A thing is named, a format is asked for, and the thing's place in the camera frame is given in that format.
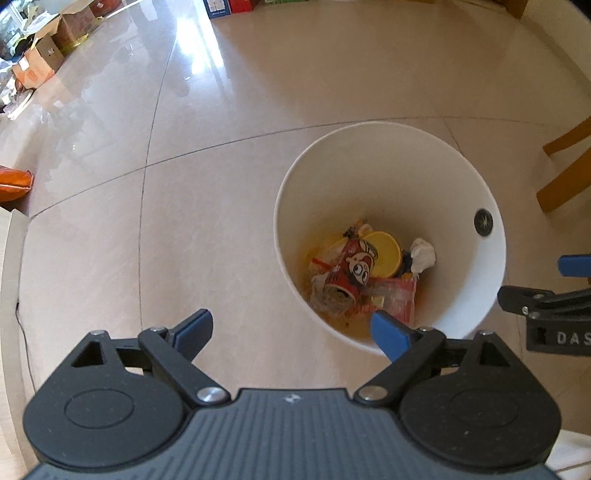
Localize black cable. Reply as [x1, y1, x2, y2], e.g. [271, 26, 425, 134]
[15, 300, 38, 394]

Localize clear wrapper with red strip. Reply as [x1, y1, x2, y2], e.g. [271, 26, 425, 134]
[307, 240, 352, 317]

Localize yellow round lid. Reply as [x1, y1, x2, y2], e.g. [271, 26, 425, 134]
[362, 231, 402, 280]

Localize red snack wrapper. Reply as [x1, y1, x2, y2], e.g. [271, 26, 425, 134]
[361, 276, 417, 325]

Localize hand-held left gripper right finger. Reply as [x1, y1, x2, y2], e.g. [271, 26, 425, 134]
[353, 310, 514, 407]

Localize orange plastic bag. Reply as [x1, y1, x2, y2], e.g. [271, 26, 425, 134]
[0, 165, 36, 202]

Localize white ribbed cloth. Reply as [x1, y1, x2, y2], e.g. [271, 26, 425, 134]
[551, 431, 591, 480]

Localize cardboard box with orange print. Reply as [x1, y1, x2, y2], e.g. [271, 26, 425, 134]
[11, 34, 66, 91]

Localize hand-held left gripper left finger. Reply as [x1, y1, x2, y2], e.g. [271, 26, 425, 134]
[70, 308, 230, 408]

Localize red drink can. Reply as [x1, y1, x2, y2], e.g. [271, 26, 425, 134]
[322, 237, 380, 308]

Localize white trash bin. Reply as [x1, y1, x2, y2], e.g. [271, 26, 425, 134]
[273, 121, 508, 355]

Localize cardboard box with red print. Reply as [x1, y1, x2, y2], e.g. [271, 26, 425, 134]
[90, 0, 136, 20]

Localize white paper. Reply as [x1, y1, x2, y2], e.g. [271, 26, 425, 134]
[409, 237, 437, 278]

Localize wooden chair legs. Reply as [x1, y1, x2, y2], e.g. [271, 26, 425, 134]
[536, 117, 591, 214]

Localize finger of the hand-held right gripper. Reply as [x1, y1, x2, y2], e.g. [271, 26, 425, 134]
[498, 285, 591, 320]
[558, 255, 591, 278]

